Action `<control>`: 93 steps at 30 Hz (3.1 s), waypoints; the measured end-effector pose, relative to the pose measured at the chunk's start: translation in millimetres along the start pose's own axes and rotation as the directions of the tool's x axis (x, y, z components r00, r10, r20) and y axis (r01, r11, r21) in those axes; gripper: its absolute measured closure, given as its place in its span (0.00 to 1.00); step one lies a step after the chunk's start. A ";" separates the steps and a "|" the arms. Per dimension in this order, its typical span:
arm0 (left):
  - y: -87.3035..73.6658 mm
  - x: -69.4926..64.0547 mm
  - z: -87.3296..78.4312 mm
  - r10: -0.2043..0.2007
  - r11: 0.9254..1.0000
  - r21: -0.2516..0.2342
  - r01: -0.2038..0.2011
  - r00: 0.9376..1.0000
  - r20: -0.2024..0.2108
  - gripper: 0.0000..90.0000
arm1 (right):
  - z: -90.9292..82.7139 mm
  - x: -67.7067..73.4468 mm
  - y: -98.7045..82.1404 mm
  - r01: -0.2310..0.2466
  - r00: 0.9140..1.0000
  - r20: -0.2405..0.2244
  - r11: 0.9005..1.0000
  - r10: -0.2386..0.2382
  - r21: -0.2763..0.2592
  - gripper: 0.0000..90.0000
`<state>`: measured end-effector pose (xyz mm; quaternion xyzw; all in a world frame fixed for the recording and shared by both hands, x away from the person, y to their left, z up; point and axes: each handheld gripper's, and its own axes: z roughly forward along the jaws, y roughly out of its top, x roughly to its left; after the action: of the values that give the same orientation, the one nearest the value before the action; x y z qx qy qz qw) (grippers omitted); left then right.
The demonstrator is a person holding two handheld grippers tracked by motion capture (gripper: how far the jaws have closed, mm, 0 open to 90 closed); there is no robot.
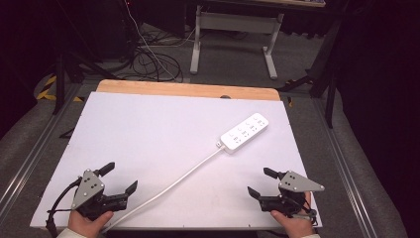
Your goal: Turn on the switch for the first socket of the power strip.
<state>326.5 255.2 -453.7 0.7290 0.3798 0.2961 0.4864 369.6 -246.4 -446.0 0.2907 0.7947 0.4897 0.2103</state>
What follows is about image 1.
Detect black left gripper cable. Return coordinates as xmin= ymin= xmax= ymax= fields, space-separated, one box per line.
xmin=45 ymin=177 xmax=83 ymax=238

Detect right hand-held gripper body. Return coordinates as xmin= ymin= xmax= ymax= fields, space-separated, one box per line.
xmin=257 ymin=170 xmax=326 ymax=218

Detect black metal stand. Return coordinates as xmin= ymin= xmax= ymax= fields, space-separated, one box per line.
xmin=276 ymin=18 xmax=343 ymax=130

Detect aluminium floor rail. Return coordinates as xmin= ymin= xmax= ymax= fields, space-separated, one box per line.
xmin=311 ymin=96 xmax=372 ymax=238
xmin=0 ymin=82 xmax=84 ymax=217

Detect white metal desk frame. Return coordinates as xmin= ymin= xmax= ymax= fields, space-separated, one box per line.
xmin=189 ymin=4 xmax=285 ymax=81

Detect tangled black floor cables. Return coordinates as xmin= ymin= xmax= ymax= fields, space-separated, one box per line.
xmin=131 ymin=31 xmax=184 ymax=83

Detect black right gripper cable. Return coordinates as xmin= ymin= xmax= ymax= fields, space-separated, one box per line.
xmin=289 ymin=197 xmax=319 ymax=228

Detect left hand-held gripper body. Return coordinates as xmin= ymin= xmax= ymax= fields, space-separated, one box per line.
xmin=70 ymin=169 xmax=130 ymax=222

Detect black tripod stand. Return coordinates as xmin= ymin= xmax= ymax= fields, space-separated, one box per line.
xmin=52 ymin=0 xmax=117 ymax=116

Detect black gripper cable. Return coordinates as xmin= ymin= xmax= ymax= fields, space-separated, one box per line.
xmin=289 ymin=197 xmax=319 ymax=228
xmin=45 ymin=177 xmax=83 ymax=238

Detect wooden desk top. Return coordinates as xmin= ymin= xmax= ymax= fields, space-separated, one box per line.
xmin=204 ymin=0 xmax=327 ymax=9

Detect person's right hand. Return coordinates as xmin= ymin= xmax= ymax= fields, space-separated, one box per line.
xmin=269 ymin=191 xmax=316 ymax=238

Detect white board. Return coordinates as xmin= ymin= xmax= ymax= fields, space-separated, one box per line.
xmin=29 ymin=91 xmax=323 ymax=231

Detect white power strip cable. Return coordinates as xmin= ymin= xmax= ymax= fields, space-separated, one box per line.
xmin=100 ymin=141 xmax=228 ymax=234

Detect wooden table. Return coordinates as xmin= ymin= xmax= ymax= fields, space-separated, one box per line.
xmin=95 ymin=78 xmax=281 ymax=102

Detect person's left hand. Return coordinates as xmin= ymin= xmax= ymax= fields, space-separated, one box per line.
xmin=66 ymin=209 xmax=115 ymax=238

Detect white power strip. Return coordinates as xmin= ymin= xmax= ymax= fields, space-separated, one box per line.
xmin=219 ymin=112 xmax=269 ymax=156

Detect thin white floor cable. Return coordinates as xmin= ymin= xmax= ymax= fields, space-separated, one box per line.
xmin=124 ymin=0 xmax=197 ymax=82

